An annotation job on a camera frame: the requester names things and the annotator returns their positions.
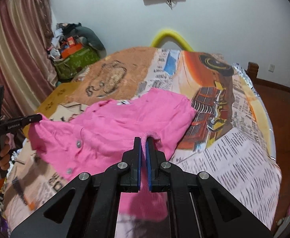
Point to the small red box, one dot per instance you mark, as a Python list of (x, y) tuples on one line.
[(71, 41)]

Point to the green fabric storage box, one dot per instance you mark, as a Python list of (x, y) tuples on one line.
[(78, 62)]

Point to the pink button cardigan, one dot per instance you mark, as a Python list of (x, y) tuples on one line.
[(125, 126)]

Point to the white wall socket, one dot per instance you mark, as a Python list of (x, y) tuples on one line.
[(272, 67)]

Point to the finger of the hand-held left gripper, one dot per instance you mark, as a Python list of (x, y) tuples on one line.
[(32, 119)]

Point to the striped satin curtain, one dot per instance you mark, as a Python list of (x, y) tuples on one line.
[(16, 42)]

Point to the printed bed blanket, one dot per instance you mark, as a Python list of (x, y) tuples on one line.
[(234, 153)]

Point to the flat orange box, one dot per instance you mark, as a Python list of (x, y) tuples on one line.
[(71, 50)]

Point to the yellow foam tube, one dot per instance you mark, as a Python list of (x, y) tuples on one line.
[(163, 32)]

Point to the grey plush toy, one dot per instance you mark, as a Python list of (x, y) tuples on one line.
[(90, 36)]

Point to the bamboo folding lap table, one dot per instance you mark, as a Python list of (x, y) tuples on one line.
[(65, 89)]

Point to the wooden bedpost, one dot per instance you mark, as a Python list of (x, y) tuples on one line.
[(252, 70)]

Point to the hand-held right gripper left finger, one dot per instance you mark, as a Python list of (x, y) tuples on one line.
[(139, 168)]

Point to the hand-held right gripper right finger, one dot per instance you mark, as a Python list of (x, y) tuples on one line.
[(149, 168)]

